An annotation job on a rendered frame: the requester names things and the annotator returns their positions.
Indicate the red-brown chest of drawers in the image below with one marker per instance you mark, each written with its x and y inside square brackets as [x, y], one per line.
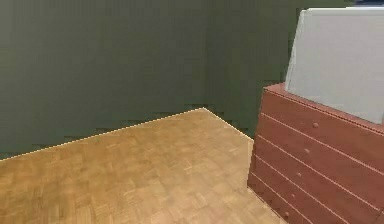
[320, 160]

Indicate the pale grey flat box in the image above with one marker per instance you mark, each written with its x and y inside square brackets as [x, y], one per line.
[340, 60]

